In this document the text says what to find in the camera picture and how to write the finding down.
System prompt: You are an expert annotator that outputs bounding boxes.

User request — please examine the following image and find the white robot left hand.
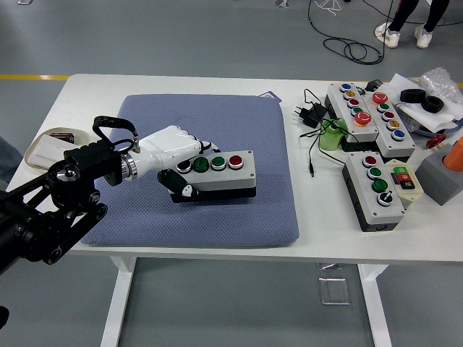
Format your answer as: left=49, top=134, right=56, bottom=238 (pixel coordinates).
left=134, top=125, right=221, bottom=204

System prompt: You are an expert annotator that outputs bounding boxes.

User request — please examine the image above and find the grey four-button control box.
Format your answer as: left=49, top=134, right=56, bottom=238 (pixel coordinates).
left=341, top=151, right=407, bottom=233
left=169, top=150, right=258, bottom=203

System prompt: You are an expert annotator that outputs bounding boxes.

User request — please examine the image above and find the grey five-button control box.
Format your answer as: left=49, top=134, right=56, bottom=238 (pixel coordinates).
left=361, top=90, right=417, bottom=159
left=324, top=82, right=380, bottom=152

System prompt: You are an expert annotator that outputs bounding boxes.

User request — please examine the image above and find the beige tray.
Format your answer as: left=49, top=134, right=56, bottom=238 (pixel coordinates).
left=24, top=126, right=92, bottom=171

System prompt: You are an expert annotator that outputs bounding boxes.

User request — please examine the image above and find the small red item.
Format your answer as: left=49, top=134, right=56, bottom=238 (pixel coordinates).
left=48, top=132, right=76, bottom=144

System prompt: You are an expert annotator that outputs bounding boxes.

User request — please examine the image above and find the blue-grey padded mat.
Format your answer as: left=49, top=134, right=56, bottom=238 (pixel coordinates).
left=79, top=93, right=301, bottom=249

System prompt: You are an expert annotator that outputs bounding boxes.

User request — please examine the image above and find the purple and white card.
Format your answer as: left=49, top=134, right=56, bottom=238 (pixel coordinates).
left=257, top=89, right=282, bottom=104

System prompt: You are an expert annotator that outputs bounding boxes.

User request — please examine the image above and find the black power adapter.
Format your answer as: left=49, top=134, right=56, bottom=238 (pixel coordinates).
left=292, top=103, right=326, bottom=128

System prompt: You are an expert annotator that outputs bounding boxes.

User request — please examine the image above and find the person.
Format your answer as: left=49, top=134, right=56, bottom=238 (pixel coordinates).
left=374, top=0, right=451, bottom=50
left=0, top=135, right=23, bottom=184

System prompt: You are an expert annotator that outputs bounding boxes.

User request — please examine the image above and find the green plastic cylinder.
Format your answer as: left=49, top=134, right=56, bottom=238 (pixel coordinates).
left=318, top=118, right=348, bottom=151

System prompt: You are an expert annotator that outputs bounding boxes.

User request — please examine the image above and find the white table leg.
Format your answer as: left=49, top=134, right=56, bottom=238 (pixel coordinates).
left=357, top=263, right=394, bottom=347
left=100, top=254, right=137, bottom=347

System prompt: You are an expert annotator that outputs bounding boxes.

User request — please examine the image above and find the white paper sheet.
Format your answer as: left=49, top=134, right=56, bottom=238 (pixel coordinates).
left=388, top=73, right=463, bottom=133

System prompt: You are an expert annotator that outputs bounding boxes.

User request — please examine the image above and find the blue plastic basin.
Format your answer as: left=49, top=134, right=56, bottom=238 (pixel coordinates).
left=412, top=121, right=463, bottom=138

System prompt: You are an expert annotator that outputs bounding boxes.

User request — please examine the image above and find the red valve knob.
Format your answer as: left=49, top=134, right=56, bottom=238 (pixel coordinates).
left=425, top=133, right=449, bottom=150

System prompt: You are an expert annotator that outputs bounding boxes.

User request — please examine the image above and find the grey block holder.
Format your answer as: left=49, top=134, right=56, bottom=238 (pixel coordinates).
left=415, top=142, right=463, bottom=207

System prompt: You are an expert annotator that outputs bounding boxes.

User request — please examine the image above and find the clear bubble wrap bag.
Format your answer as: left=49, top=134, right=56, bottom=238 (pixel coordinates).
left=410, top=67, right=463, bottom=122

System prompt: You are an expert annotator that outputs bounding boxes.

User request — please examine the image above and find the orange cylinder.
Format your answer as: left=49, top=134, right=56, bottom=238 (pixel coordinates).
left=443, top=136, right=463, bottom=174

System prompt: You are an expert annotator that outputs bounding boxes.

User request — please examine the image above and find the white switch panel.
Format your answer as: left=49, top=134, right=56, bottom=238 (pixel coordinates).
left=30, top=135, right=70, bottom=167

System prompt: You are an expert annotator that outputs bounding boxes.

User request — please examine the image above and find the black adapter cord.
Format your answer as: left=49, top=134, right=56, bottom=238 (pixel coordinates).
left=298, top=88, right=348, bottom=178

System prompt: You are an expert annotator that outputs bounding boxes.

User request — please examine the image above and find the white wire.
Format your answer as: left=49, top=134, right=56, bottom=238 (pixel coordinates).
left=313, top=0, right=343, bottom=17

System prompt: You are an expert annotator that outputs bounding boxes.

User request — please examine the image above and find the black floor cable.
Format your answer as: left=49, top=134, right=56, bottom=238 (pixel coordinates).
left=307, top=0, right=402, bottom=66

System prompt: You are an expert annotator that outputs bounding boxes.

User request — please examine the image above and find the black foam ring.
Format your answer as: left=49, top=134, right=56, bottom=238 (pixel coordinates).
left=422, top=95, right=446, bottom=113
left=399, top=88, right=428, bottom=103

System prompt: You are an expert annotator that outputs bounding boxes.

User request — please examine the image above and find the cream three-button switch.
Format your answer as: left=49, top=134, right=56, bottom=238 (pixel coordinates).
left=383, top=158, right=424, bottom=210

